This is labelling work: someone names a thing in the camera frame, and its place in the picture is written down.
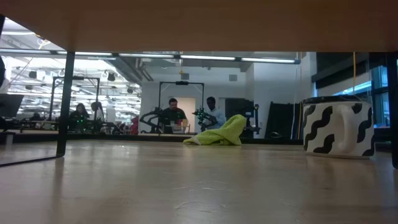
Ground white mug black wavy stripes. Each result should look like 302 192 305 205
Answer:
302 95 376 160

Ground wooden shelf black metal legs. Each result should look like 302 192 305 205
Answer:
0 0 398 170

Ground person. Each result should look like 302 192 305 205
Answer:
202 96 226 131
160 98 188 134
90 101 106 123
68 103 91 131

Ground green terry cloth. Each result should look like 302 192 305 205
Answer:
182 114 248 146

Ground black upright panel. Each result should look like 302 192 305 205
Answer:
264 101 302 140

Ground black monitor screen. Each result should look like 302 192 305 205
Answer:
0 93 25 118

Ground black gantry frame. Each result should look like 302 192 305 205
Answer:
157 80 205 135
49 75 101 123

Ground black aluminium table frame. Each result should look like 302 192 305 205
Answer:
0 132 304 145

